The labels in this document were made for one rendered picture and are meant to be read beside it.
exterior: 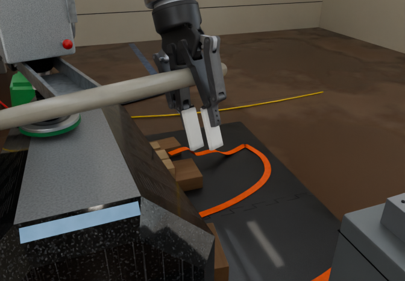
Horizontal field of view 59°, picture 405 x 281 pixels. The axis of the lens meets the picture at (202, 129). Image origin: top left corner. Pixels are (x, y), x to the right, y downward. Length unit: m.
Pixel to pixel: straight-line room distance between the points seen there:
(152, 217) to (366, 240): 0.56
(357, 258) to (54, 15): 1.13
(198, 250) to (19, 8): 0.92
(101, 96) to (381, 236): 0.75
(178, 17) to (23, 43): 0.79
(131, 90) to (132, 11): 5.77
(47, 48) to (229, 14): 5.68
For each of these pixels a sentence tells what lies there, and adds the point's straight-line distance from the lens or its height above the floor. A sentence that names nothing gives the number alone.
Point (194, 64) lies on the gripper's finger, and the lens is 0.56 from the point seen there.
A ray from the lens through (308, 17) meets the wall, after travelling 7.65.
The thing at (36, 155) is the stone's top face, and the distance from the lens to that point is 1.33.
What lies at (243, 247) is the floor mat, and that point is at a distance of 2.00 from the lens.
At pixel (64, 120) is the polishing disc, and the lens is 1.41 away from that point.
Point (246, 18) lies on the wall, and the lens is 6.96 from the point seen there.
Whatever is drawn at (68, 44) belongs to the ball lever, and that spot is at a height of 1.16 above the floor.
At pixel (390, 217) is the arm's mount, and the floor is 0.84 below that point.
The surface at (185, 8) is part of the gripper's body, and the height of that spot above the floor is 1.35.
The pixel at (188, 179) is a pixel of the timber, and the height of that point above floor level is 0.10.
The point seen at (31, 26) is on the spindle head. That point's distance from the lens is 1.27.
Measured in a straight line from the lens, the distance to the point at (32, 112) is 0.55.
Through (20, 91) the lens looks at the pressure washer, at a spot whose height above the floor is 0.48.
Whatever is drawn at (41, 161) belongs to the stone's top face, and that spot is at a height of 0.80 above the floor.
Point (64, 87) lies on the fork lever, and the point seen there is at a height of 1.06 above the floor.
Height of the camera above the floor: 1.43
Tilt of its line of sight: 27 degrees down
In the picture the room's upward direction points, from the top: straight up
